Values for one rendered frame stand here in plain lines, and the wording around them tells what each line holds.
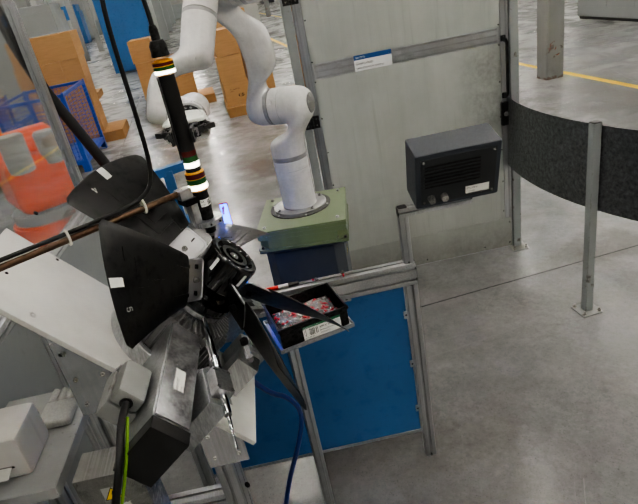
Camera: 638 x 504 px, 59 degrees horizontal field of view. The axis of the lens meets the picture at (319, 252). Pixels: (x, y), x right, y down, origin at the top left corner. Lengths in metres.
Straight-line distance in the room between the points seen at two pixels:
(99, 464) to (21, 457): 0.16
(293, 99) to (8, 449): 1.23
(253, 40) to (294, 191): 0.51
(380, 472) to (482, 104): 2.03
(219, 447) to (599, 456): 1.47
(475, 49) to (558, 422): 1.90
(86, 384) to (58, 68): 8.06
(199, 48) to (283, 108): 0.44
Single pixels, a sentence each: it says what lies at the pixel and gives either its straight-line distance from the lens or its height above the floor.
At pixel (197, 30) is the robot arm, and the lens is 1.55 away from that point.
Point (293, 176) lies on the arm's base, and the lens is 1.93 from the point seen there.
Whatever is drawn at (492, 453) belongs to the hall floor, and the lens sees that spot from 2.38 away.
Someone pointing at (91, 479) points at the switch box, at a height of 0.84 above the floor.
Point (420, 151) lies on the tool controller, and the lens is 1.67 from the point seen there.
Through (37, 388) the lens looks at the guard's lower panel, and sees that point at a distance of 2.02.
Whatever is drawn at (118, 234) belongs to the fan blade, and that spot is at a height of 1.40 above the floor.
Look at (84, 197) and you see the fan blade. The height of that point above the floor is 1.41.
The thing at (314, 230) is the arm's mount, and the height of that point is 0.98.
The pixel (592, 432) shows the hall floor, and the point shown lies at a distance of 2.50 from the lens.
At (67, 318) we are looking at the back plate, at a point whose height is 1.21.
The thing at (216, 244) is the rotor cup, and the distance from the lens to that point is 1.23.
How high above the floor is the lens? 1.75
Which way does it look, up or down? 26 degrees down
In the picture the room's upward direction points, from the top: 11 degrees counter-clockwise
